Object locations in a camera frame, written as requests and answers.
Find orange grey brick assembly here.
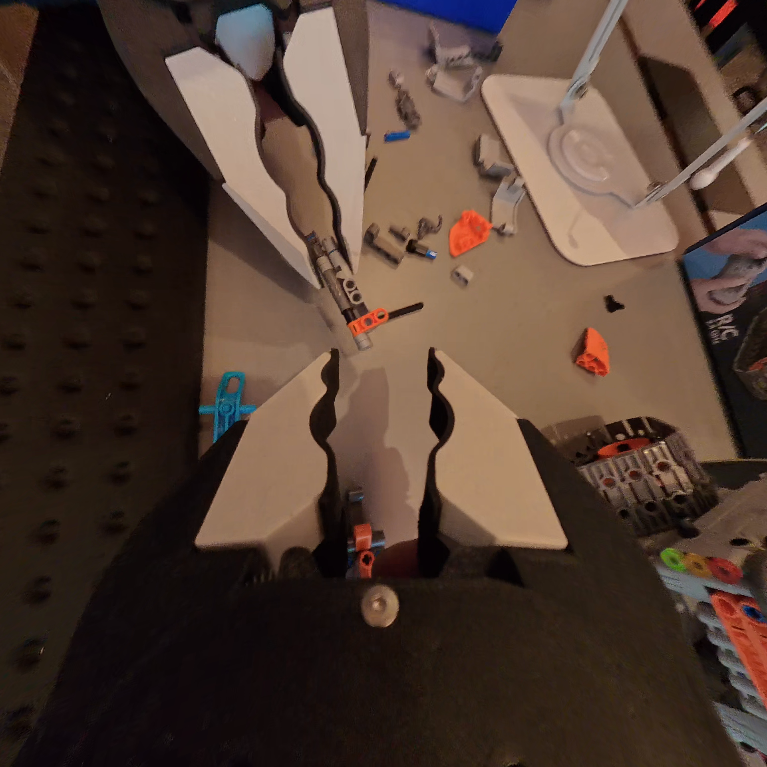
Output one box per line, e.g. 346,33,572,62
343,487,387,580

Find grey curved panel piece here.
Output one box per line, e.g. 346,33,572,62
425,63,485,103
489,175,528,236

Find white book stand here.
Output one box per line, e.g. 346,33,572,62
479,0,767,268

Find orange beam with black axle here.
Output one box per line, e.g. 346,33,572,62
304,230,424,352

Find grey orange tracked toy vehicle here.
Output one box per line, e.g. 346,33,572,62
541,415,767,767

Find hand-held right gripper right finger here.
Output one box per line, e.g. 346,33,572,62
418,348,568,550

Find blue plastic storage bin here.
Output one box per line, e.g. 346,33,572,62
382,0,518,35

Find grey angular panel piece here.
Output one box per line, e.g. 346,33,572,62
427,23,503,66
473,133,517,181

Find person's right hand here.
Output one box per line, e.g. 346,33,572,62
374,539,420,579

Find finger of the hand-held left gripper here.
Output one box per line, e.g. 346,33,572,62
165,47,326,291
282,7,369,274

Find orange curved brick piece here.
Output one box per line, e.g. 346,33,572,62
574,327,611,378

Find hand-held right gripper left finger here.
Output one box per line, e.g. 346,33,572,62
195,349,340,567

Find black dimpled foam mat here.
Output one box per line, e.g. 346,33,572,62
0,0,212,767

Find toy vehicle product box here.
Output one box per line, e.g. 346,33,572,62
679,203,767,459

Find teal plastic separator tool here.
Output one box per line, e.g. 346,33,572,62
199,372,258,445

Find orange pin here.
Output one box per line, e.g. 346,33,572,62
447,210,494,259

